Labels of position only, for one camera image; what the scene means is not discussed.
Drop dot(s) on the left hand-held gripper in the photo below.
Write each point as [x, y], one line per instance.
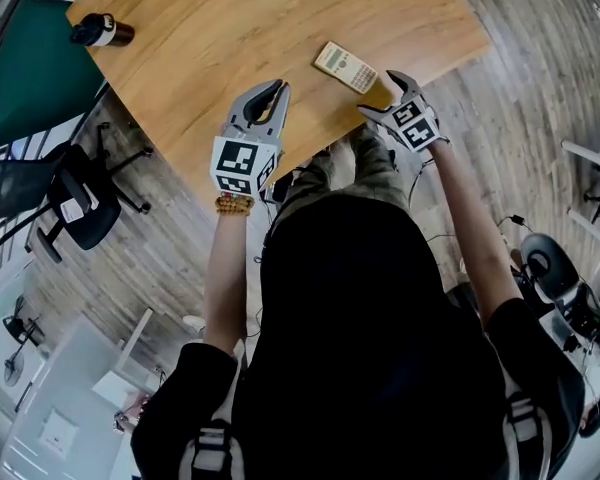
[237, 160]

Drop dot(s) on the person's right forearm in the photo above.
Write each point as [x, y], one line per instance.
[472, 228]

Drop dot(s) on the person's black shirt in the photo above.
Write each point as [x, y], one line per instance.
[360, 343]

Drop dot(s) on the black chair with equipment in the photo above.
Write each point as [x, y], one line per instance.
[560, 288]

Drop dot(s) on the beige calculator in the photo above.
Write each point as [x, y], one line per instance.
[345, 67]

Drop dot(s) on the black mesh office chair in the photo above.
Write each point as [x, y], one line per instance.
[80, 203]

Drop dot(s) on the white desk frame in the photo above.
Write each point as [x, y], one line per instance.
[590, 158]

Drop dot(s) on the person's left forearm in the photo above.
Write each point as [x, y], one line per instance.
[225, 278]

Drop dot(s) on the person's camouflage trousers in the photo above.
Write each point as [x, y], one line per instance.
[350, 168]

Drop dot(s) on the white partitioned desk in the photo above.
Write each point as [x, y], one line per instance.
[55, 393]

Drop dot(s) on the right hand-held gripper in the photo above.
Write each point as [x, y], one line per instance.
[412, 125]

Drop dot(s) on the green partition panel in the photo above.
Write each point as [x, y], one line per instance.
[30, 68]

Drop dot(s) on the black and white tumbler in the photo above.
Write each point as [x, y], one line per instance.
[101, 30]

